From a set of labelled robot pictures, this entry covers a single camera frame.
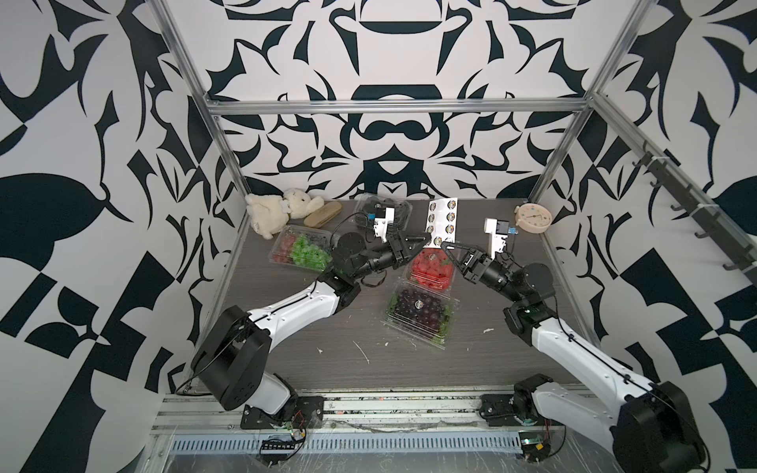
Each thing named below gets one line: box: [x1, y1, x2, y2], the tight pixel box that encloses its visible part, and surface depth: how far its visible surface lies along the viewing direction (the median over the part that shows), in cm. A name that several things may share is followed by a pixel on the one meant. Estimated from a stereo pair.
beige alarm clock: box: [513, 202, 553, 235], surface depth 114 cm
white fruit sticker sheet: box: [422, 197, 458, 249], surface depth 69 cm
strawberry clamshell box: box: [404, 247, 455, 297], surface depth 93 cm
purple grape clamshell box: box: [380, 283, 461, 350], surface depth 87 cm
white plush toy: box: [245, 188, 325, 240], surface depth 109 cm
